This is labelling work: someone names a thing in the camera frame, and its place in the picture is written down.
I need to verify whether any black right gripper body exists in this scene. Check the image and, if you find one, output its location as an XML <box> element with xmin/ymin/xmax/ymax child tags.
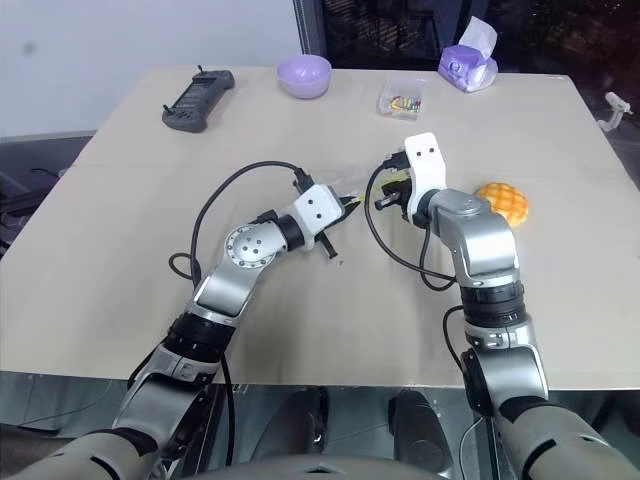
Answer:
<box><xmin>380</xmin><ymin>149</ymin><xmax>418</xmax><ymax>222</ymax></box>

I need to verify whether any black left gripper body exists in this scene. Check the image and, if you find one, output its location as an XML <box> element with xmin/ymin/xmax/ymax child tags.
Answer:
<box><xmin>315</xmin><ymin>195</ymin><xmax>352</xmax><ymax>247</ymax></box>

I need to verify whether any clear plastic bag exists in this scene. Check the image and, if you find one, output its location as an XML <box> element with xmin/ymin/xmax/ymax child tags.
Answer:
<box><xmin>317</xmin><ymin>164</ymin><xmax>407</xmax><ymax>205</ymax></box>

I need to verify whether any orange melon bread snack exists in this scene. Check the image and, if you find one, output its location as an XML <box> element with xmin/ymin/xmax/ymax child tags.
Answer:
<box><xmin>474</xmin><ymin>181</ymin><xmax>530</xmax><ymax>229</ymax></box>

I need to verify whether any clear box with colourful pieces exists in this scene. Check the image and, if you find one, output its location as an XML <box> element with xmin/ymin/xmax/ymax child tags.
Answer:
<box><xmin>375</xmin><ymin>77</ymin><xmax>428</xmax><ymax>121</ymax></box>

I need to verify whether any purple bowl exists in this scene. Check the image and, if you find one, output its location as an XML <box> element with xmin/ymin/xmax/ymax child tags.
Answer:
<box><xmin>276</xmin><ymin>54</ymin><xmax>333</xmax><ymax>101</ymax></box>

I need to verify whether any purple tissue pack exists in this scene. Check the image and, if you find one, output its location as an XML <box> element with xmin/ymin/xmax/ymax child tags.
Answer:
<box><xmin>437</xmin><ymin>14</ymin><xmax>500</xmax><ymax>93</ymax></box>

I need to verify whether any black handheld remote controller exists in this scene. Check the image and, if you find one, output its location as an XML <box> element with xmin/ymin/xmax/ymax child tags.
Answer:
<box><xmin>160</xmin><ymin>63</ymin><xmax>237</xmax><ymax>134</ymax></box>

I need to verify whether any black equipment beside table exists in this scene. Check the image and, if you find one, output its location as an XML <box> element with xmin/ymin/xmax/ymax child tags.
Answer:
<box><xmin>0</xmin><ymin>164</ymin><xmax>69</xmax><ymax>249</ymax></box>

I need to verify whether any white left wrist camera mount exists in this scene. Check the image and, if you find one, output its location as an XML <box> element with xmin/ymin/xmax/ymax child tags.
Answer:
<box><xmin>291</xmin><ymin>183</ymin><xmax>347</xmax><ymax>251</ymax></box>

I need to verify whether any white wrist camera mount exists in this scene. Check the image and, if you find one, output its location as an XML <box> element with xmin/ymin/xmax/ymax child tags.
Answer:
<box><xmin>403</xmin><ymin>131</ymin><xmax>449</xmax><ymax>222</ymax></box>
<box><xmin>291</xmin><ymin>183</ymin><xmax>347</xmax><ymax>251</ymax></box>

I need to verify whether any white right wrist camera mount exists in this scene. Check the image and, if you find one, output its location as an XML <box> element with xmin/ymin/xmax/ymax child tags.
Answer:
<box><xmin>403</xmin><ymin>131</ymin><xmax>449</xmax><ymax>222</ymax></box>

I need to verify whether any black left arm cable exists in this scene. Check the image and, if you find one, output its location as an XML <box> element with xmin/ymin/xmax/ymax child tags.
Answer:
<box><xmin>168</xmin><ymin>160</ymin><xmax>314</xmax><ymax>282</ymax></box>

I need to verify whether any grey window frame post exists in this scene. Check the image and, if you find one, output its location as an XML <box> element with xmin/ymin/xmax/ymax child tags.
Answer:
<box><xmin>292</xmin><ymin>0</ymin><xmax>327</xmax><ymax>57</ymax></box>

